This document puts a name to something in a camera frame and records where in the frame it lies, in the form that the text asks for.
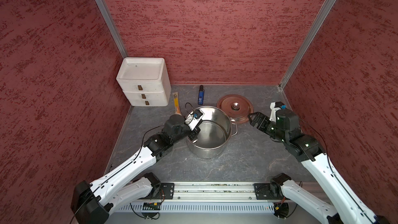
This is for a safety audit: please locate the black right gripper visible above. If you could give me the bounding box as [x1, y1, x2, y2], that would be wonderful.
[247, 111, 288, 143]

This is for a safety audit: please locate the stainless steel pot lid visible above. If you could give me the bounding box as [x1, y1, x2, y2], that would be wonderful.
[217, 94, 254, 124]

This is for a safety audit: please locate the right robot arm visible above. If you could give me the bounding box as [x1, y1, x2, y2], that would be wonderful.
[248, 107, 389, 224]

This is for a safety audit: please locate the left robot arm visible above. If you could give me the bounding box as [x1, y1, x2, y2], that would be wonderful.
[70, 110, 204, 224]

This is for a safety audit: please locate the orange yellow sachet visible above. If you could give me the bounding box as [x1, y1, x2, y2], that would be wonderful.
[173, 92, 181, 115]

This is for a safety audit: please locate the blue black stapler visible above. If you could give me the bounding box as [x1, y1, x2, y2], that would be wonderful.
[198, 85, 204, 105]

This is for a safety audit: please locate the white three-drawer box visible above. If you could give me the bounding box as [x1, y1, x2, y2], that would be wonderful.
[117, 57, 171, 107]

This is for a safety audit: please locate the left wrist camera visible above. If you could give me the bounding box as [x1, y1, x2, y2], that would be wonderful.
[184, 109, 203, 131]

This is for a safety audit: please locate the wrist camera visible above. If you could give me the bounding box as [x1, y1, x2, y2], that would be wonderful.
[184, 109, 203, 131]
[269, 102, 286, 122]

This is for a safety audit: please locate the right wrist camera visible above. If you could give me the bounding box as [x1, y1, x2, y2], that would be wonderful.
[269, 102, 286, 122]

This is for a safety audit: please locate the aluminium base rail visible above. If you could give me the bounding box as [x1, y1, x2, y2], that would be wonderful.
[138, 181, 282, 202]

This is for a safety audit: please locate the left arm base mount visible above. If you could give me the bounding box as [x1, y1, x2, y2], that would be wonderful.
[142, 173, 175, 200]

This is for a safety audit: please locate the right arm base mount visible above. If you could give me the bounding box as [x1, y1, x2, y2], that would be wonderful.
[254, 173, 291, 200]

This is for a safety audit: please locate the white vented cable duct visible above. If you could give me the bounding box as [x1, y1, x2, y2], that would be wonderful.
[116, 202, 275, 214]

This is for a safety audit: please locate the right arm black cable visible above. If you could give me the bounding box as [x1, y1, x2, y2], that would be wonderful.
[298, 116, 378, 224]

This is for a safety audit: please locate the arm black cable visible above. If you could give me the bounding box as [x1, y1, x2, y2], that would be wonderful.
[69, 102, 197, 224]
[298, 116, 378, 224]

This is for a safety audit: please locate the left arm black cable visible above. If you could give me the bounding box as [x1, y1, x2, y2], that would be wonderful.
[69, 102, 197, 224]

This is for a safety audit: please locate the aluminium right corner post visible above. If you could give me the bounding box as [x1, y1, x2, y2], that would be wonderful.
[279, 0, 337, 91]

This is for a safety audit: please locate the aluminium corner post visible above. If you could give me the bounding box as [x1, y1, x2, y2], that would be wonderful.
[95, 0, 128, 58]
[279, 0, 337, 91]

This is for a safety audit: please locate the aluminium left corner post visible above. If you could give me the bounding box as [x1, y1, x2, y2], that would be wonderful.
[95, 0, 128, 58]

